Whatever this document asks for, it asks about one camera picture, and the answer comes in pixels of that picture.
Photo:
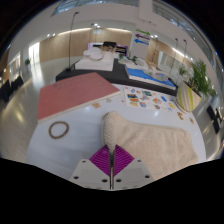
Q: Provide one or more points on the small distant potted plant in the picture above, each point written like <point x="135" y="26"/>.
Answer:
<point x="27" y="61"/>

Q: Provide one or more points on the black display table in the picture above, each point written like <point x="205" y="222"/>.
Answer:
<point x="116" y="75"/>

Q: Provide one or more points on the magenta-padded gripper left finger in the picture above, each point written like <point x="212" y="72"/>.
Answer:
<point x="90" y="171"/>

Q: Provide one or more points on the blue arrow sign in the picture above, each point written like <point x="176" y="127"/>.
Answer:
<point x="141" y="42"/>

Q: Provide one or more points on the black covered table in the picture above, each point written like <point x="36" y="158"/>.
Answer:
<point x="17" y="82"/>
<point x="6" y="91"/>

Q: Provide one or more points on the black microphone stand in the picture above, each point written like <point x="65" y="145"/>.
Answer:
<point x="70" y="43"/>

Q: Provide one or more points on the green arrow sign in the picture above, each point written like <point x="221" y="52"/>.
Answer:
<point x="143" y="32"/>

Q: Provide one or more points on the white architectural model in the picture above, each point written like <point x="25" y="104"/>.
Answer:
<point x="96" y="61"/>

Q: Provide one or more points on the white sheet with colourful stickers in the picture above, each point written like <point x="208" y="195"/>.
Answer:
<point x="146" y="98"/>

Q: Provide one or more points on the beige fluffy towel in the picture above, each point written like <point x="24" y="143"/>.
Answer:
<point x="153" y="143"/>

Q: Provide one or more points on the pink flat board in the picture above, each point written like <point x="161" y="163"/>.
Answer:
<point x="73" y="95"/>

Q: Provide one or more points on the small wooden cutout piece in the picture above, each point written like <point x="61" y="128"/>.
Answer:
<point x="191" y="120"/>
<point x="96" y="105"/>
<point x="180" y="115"/>

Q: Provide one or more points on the potted plant in striped pot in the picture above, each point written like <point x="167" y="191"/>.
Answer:
<point x="186" y="98"/>

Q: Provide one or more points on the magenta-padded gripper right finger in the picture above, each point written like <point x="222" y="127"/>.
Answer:
<point x="133" y="171"/>

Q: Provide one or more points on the purple arrow sign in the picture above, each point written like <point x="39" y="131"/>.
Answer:
<point x="142" y="37"/>

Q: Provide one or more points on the blue display board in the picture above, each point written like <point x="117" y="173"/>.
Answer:
<point x="140" y="75"/>

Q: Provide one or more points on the purple display panel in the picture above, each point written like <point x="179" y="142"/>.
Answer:
<point x="121" y="49"/>

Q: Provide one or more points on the group of black chairs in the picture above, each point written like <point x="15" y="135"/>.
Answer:
<point x="216" y="118"/>

